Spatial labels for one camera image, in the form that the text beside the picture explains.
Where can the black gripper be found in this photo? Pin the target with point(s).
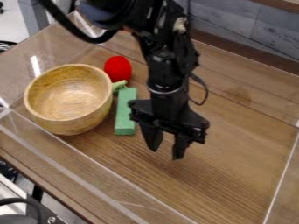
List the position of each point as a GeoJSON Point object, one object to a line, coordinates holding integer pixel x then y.
{"type": "Point", "coordinates": [166, 113]}

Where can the brown wooden bowl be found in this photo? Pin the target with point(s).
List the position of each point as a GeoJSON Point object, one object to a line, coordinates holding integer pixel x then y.
{"type": "Point", "coordinates": [68, 99]}

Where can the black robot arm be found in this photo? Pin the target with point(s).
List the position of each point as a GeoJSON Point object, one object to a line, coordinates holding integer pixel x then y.
{"type": "Point", "coordinates": [160, 28]}

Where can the small light green stick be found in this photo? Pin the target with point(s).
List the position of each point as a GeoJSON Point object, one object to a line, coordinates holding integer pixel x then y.
{"type": "Point", "coordinates": [118, 85]}

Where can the green rectangular block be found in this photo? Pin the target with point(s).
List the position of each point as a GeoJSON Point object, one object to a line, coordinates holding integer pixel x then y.
{"type": "Point", "coordinates": [124, 125]}

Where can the red plush ball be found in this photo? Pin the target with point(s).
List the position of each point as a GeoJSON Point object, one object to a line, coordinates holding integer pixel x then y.
{"type": "Point", "coordinates": [118, 68]}

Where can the clear acrylic tray wall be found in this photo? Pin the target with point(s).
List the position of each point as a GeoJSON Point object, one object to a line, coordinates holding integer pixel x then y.
{"type": "Point", "coordinates": [106, 176]}

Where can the black metal table bracket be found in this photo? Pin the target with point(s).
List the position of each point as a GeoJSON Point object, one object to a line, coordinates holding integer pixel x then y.
{"type": "Point", "coordinates": [40, 212]}

